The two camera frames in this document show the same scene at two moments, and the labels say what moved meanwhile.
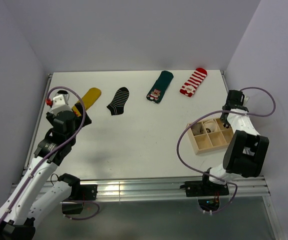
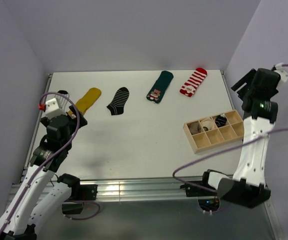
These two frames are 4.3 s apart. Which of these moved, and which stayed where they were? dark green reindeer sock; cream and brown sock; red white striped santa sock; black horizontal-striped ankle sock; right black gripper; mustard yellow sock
Moved: cream and brown sock; right black gripper
Stayed: mustard yellow sock; red white striped santa sock; dark green reindeer sock; black horizontal-striped ankle sock
